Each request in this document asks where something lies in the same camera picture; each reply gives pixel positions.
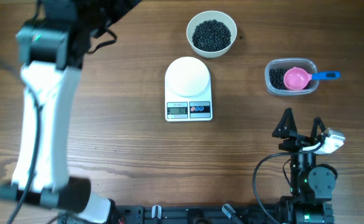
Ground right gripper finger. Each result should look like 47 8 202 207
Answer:
310 117 326 140
272 108 297 139

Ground pink scoop blue handle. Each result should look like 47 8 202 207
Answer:
283 67 341 90

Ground white bowl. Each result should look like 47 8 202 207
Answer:
186 11 237 58

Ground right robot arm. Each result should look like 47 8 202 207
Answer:
272 108 338 224

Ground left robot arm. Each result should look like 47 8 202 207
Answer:
0 0 137 223

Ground white digital kitchen scale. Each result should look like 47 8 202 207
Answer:
164 57 213 122

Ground black beans in bowl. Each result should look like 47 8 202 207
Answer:
192 19 231 52

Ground clear plastic container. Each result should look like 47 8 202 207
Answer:
264 58 320 96

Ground right black cable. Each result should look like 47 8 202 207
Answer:
252 141 325 224

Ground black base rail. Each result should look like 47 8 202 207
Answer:
56 203 335 224

